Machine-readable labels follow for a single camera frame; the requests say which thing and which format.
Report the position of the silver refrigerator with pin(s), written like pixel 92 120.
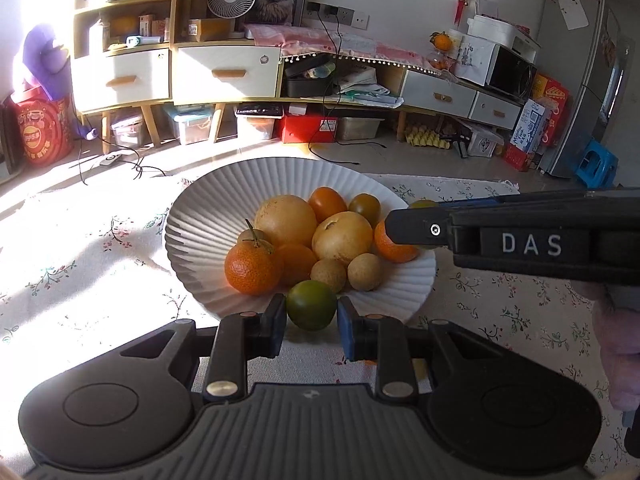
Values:
pixel 584 49

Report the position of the orange tomato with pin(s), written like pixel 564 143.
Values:
pixel 325 202
pixel 298 261

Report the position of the purple plush toy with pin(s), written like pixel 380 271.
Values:
pixel 47 63

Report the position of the red box under cabinet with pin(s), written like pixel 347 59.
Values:
pixel 307 129

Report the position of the person right hand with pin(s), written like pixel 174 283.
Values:
pixel 615 319

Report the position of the smooth mandarin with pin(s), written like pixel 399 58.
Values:
pixel 387 249

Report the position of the floral tablecloth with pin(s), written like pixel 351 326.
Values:
pixel 85 269

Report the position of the mandarin with stem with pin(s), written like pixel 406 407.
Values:
pixel 253 268

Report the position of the blue plastic stool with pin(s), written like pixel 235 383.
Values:
pixel 598 167

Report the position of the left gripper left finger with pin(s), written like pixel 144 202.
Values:
pixel 239 339

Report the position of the dark green-brown tomato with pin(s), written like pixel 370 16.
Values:
pixel 368 206

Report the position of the round yellow pear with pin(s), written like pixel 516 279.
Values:
pixel 286 219

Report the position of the wooden shelf cabinet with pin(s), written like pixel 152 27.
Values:
pixel 121 61

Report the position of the red printed bucket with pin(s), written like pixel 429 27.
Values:
pixel 45 129

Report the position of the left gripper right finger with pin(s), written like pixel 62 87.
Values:
pixel 382 340

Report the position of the green lime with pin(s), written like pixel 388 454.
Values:
pixel 311 305
pixel 420 204

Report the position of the black microwave oven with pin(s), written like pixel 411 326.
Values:
pixel 494 67

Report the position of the white wooden drawer cabinet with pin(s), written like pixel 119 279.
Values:
pixel 220 74

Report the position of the brown kiwi large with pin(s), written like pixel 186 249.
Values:
pixel 330 272

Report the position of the white ribbed plate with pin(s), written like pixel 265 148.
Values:
pixel 207 217

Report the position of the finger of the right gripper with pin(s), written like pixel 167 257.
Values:
pixel 425 227
pixel 541 197

